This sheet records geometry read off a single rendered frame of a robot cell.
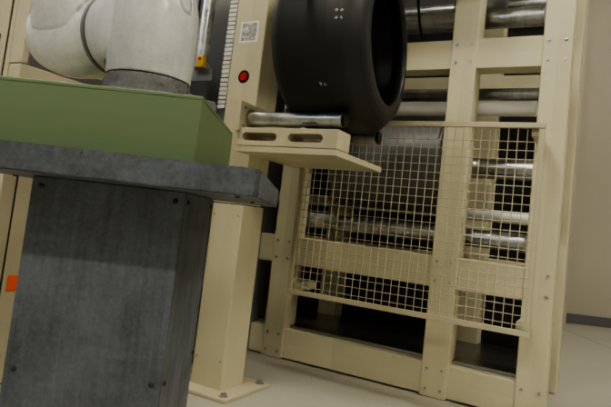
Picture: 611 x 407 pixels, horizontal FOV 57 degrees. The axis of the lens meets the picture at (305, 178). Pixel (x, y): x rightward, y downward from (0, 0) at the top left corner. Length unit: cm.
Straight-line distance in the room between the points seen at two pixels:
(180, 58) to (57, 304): 46
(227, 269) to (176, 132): 109
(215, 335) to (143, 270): 104
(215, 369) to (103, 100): 124
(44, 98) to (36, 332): 37
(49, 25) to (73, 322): 56
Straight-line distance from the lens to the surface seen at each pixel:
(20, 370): 103
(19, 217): 159
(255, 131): 178
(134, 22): 105
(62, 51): 120
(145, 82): 101
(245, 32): 203
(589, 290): 543
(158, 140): 87
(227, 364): 196
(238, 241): 189
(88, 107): 91
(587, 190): 541
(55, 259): 98
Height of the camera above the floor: 58
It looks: 5 degrees up
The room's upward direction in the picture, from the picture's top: 7 degrees clockwise
